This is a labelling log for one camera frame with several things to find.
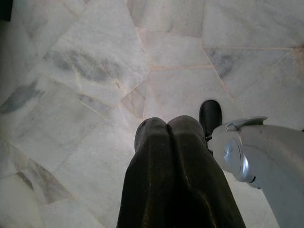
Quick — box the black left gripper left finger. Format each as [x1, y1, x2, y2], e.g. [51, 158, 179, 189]
[118, 116, 183, 228]

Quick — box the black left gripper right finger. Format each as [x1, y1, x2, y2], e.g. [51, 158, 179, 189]
[167, 115, 247, 228]

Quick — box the black robot left foot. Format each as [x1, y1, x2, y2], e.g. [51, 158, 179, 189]
[199, 99, 223, 141]

